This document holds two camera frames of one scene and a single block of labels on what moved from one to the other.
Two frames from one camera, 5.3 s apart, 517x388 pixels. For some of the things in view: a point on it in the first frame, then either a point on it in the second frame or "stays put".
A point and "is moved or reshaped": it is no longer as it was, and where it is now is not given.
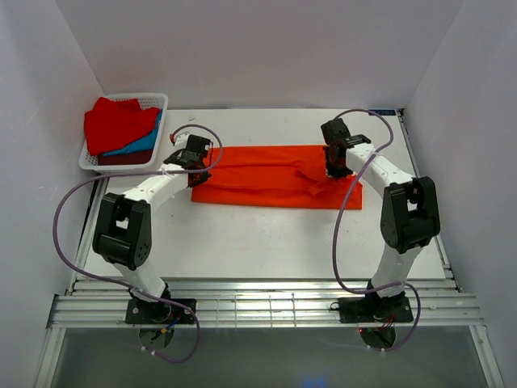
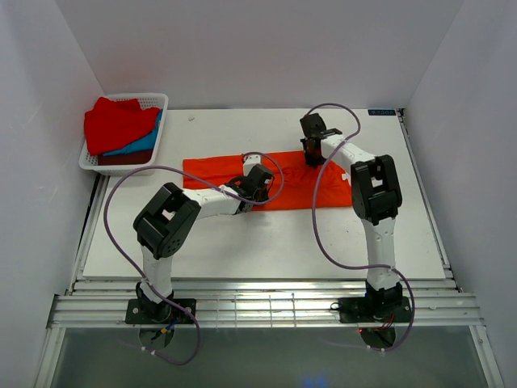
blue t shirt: (146, 143) stays put
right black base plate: (375, 309) stays put
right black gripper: (334, 173) → (310, 161)
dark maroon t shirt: (133, 158) stays put
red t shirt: (111, 124) stays put
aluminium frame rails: (266, 303) stays put
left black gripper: (204, 177) → (264, 196)
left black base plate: (157, 312) stays put
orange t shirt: (286, 175) is moved or reshaped
